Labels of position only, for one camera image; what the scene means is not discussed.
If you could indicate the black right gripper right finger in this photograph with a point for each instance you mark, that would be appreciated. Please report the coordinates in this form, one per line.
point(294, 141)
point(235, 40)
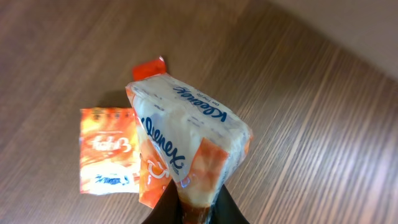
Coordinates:
point(226, 211)

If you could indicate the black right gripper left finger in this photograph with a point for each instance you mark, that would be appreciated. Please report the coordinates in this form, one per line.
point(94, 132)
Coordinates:
point(168, 209)

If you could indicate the red chocolate wafer bar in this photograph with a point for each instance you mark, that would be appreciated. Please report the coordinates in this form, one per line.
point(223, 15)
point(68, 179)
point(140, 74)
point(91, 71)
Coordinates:
point(149, 69)

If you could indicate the small orange box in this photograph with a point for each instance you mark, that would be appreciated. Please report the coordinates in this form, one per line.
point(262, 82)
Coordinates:
point(201, 141)
point(109, 151)

